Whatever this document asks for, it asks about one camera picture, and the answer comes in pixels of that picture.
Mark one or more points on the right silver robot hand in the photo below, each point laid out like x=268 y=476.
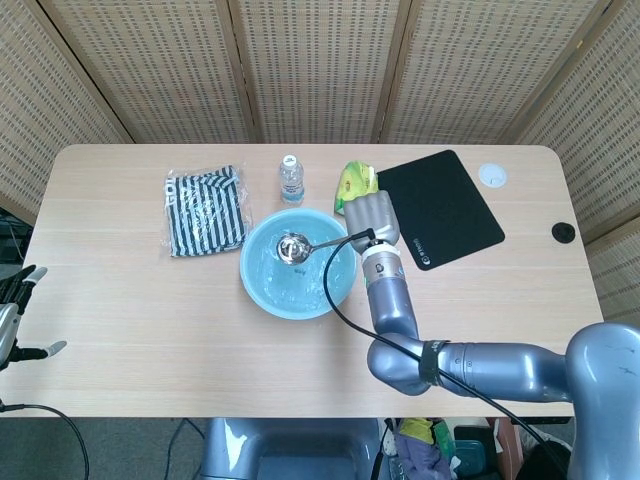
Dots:
x=372 y=215

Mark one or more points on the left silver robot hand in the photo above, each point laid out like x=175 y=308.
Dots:
x=6 y=325

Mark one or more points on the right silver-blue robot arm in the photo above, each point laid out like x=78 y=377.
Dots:
x=500 y=367

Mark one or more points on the clear water bottle white cap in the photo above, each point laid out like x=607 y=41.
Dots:
x=292 y=182

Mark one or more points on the light blue plastic bowl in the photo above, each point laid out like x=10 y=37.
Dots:
x=295 y=295

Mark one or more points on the green yellow tissue pack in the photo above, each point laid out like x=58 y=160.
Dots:
x=355 y=180

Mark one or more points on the black mouse pad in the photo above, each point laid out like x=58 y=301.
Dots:
x=445 y=210

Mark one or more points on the white round grommet cover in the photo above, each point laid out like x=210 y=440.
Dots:
x=493 y=175

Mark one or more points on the woven rattan folding screen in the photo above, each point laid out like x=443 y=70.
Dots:
x=320 y=65

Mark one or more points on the striped cloth in plastic bag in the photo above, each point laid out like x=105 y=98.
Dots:
x=205 y=215

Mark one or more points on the purple yellow fabric bag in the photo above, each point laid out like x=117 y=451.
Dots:
x=420 y=450

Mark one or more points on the grey robot torso base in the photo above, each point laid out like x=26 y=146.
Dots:
x=295 y=450

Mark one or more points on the brown cardboard box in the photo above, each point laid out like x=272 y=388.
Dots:
x=510 y=445

